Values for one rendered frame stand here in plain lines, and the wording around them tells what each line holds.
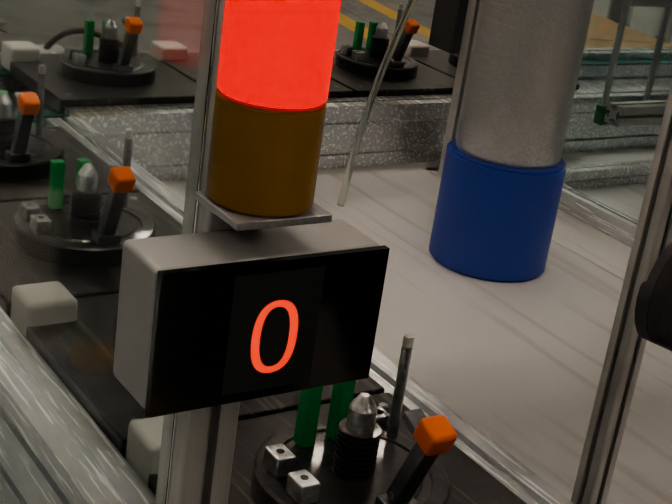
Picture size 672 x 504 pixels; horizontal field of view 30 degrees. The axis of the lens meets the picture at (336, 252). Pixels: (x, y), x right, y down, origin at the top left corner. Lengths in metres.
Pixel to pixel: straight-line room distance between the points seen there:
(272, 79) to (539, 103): 1.03
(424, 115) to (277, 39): 1.49
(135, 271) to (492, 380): 0.83
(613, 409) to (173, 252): 0.48
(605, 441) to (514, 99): 0.67
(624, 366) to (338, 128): 1.06
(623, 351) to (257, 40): 0.49
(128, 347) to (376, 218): 1.20
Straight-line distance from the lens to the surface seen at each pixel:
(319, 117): 0.56
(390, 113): 1.98
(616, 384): 0.95
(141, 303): 0.56
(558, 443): 1.26
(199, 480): 0.66
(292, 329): 0.59
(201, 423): 0.64
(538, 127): 1.56
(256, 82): 0.54
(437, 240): 1.64
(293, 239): 0.59
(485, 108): 1.56
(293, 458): 0.87
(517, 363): 1.41
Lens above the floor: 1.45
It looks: 22 degrees down
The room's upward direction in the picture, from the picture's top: 8 degrees clockwise
